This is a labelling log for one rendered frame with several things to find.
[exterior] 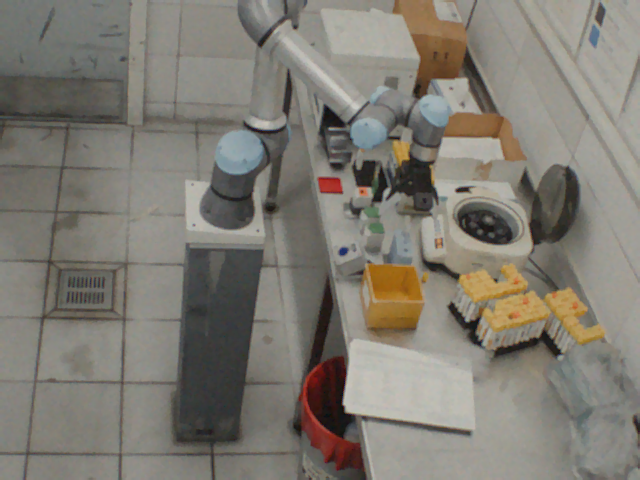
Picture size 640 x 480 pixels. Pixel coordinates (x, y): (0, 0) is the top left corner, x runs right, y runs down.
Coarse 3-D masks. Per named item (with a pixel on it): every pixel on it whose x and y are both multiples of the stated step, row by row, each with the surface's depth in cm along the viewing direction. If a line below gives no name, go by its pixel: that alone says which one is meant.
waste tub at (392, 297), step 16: (368, 272) 229; (384, 272) 233; (400, 272) 233; (416, 272) 231; (368, 288) 226; (384, 288) 236; (400, 288) 237; (416, 288) 230; (368, 304) 226; (384, 304) 222; (400, 304) 223; (416, 304) 223; (368, 320) 225; (384, 320) 226; (400, 320) 226; (416, 320) 227
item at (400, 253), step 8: (400, 232) 241; (392, 240) 244; (400, 240) 239; (408, 240) 239; (392, 248) 243; (400, 248) 237; (408, 248) 237; (384, 256) 247; (392, 256) 242; (400, 256) 235; (408, 256) 235; (408, 264) 237
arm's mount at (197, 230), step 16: (192, 192) 250; (256, 192) 256; (192, 208) 245; (256, 208) 251; (192, 224) 240; (208, 224) 241; (256, 224) 246; (192, 240) 241; (208, 240) 241; (224, 240) 242; (240, 240) 243; (256, 240) 243
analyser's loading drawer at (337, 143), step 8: (328, 120) 287; (336, 120) 287; (328, 128) 282; (336, 128) 281; (328, 136) 278; (336, 136) 280; (344, 136) 280; (328, 144) 277; (336, 144) 276; (344, 144) 277; (328, 152) 274; (336, 152) 271; (344, 152) 272; (352, 152) 272; (336, 160) 273; (344, 160) 274
